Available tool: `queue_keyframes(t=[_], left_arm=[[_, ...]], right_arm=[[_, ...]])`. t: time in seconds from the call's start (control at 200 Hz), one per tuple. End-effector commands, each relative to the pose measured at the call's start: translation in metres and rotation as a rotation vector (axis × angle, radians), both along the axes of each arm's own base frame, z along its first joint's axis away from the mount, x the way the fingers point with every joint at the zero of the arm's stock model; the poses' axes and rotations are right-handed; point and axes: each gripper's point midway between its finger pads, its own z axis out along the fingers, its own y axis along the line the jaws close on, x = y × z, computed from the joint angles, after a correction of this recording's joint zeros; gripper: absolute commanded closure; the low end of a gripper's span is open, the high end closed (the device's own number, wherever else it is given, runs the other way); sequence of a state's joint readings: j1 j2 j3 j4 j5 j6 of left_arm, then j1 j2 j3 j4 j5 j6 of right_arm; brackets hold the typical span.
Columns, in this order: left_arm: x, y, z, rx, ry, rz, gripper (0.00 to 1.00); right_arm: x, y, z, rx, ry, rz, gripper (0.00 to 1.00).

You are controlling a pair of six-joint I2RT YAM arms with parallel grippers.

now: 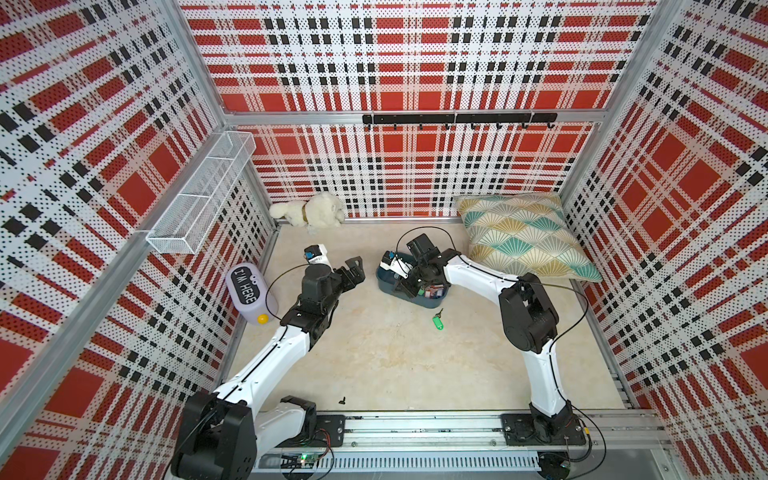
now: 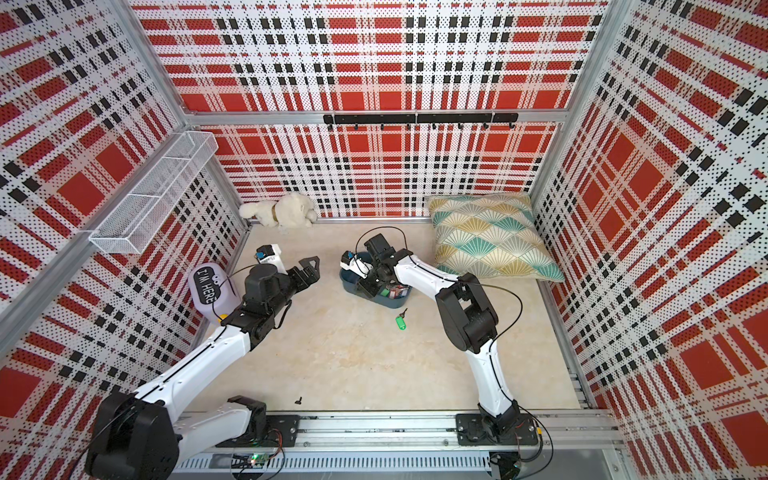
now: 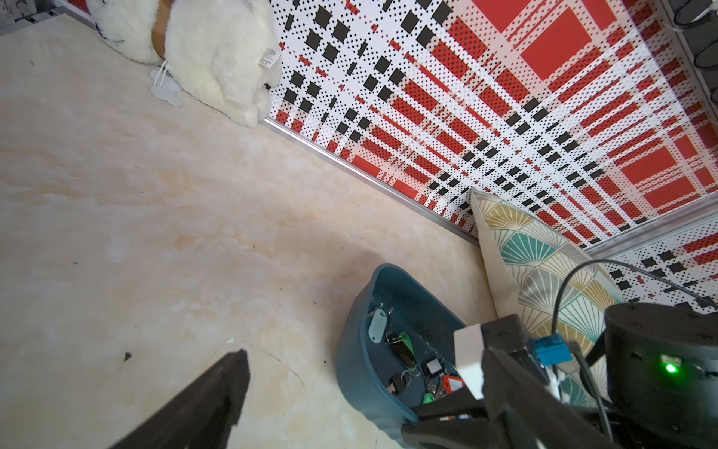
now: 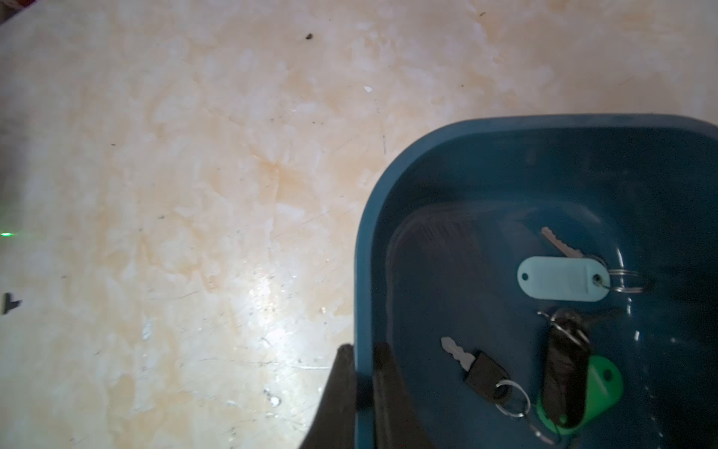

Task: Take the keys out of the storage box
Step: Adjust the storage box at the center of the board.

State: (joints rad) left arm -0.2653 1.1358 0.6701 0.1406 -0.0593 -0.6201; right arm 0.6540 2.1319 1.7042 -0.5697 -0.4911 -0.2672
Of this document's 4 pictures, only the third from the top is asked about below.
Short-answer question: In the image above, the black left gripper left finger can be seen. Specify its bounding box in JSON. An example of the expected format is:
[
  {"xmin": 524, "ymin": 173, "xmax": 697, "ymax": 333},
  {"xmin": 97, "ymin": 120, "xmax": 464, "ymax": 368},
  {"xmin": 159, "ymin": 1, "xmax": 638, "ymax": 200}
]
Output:
[{"xmin": 113, "ymin": 350, "xmax": 251, "ymax": 448}]

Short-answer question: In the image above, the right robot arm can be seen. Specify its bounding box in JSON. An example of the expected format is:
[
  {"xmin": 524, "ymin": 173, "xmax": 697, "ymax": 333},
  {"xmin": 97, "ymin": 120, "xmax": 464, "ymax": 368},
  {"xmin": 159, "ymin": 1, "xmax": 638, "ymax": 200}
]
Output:
[{"xmin": 401, "ymin": 303, "xmax": 717, "ymax": 448}]

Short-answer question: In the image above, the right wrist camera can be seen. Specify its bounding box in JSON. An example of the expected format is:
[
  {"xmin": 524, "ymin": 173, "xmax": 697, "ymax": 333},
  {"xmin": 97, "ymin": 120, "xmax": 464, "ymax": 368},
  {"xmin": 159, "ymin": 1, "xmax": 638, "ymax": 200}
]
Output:
[{"xmin": 452, "ymin": 313, "xmax": 573, "ymax": 400}]

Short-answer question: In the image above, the black key tag with key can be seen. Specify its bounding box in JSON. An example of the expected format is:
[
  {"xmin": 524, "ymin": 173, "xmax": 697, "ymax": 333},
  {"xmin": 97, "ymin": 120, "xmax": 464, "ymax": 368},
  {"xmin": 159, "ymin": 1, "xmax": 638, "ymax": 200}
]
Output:
[{"xmin": 386, "ymin": 332, "xmax": 416, "ymax": 370}]

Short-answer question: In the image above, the white plush toy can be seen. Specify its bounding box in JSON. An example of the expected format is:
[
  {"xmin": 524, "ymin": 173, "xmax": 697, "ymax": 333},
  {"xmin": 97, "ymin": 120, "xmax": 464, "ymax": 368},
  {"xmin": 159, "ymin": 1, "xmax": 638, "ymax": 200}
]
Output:
[{"xmin": 87, "ymin": 0, "xmax": 282, "ymax": 127}]

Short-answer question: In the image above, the teal plastic storage box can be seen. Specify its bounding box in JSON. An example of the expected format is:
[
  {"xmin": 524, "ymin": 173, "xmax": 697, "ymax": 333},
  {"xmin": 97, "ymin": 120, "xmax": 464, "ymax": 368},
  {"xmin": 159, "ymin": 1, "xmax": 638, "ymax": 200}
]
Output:
[{"xmin": 335, "ymin": 264, "xmax": 464, "ymax": 448}]

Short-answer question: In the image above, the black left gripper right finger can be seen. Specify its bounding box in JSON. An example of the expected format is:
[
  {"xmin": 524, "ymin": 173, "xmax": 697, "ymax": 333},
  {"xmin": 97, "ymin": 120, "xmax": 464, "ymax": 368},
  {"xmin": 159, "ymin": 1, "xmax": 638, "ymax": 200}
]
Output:
[{"xmin": 482, "ymin": 349, "xmax": 616, "ymax": 448}]

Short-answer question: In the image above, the light mint key tag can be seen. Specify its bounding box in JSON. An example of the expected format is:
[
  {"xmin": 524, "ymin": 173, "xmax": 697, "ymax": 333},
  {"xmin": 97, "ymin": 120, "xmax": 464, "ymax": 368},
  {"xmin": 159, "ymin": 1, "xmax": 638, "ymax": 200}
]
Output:
[{"xmin": 368, "ymin": 307, "xmax": 389, "ymax": 344}]

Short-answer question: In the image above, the black tag with white label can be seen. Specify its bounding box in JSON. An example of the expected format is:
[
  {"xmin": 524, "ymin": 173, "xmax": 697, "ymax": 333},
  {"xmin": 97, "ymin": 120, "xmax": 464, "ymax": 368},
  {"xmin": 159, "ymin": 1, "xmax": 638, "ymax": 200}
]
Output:
[{"xmin": 420, "ymin": 357, "xmax": 444, "ymax": 396}]

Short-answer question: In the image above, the fan pattern cushion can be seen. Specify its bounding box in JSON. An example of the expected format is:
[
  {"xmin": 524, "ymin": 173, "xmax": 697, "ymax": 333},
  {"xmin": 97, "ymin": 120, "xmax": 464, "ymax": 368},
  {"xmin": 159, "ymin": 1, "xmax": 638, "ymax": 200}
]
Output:
[{"xmin": 469, "ymin": 187, "xmax": 626, "ymax": 408}]

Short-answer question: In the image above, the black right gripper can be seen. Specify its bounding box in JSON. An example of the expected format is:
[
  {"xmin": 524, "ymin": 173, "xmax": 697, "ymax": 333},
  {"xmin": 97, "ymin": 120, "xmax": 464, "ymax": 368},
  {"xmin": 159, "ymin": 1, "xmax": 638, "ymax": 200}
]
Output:
[{"xmin": 401, "ymin": 387, "xmax": 498, "ymax": 448}]

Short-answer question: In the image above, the red key tag with key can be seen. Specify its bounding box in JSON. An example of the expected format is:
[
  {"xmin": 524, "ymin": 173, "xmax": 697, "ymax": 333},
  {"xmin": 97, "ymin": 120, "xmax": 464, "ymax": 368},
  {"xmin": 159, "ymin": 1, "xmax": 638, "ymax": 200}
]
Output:
[{"xmin": 441, "ymin": 374, "xmax": 465, "ymax": 395}]

